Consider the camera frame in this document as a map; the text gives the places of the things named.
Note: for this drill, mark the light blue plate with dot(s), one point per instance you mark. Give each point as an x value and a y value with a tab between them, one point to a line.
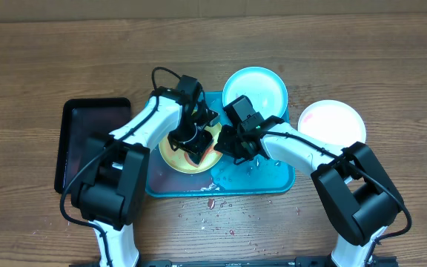
265	89

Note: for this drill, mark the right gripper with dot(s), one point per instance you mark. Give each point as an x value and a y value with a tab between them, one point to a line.
227	141

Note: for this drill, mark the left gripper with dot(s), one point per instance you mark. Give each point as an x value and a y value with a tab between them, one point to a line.
198	149

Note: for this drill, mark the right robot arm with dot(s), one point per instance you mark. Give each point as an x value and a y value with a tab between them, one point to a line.
357	194

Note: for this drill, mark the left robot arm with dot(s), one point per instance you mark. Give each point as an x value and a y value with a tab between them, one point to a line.
109	186

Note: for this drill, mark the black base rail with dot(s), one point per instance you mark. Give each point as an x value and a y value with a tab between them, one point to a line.
309	261

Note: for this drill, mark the green and red sponge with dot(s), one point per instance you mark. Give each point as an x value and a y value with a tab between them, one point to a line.
196	152

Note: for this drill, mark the black plastic tray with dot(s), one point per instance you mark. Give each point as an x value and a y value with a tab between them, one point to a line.
80	119

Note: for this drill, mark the teal plastic tray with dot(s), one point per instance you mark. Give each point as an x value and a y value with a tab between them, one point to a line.
258	176

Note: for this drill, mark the yellow green plate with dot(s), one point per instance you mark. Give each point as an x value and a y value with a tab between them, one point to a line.
180	161

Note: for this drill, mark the white plate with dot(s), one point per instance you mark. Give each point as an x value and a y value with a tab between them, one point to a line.
332	122

